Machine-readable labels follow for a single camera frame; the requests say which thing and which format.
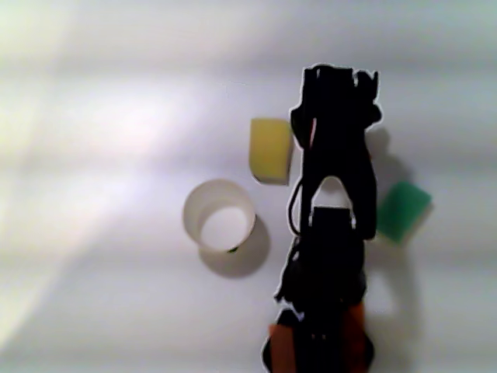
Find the orange tape strip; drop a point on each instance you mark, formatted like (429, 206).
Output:
(357, 326)
(283, 347)

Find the white paper cup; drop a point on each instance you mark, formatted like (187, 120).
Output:
(194, 210)

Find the yellow sponge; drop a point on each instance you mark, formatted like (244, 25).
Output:
(268, 149)

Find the green sponge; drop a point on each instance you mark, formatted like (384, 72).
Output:
(404, 211)

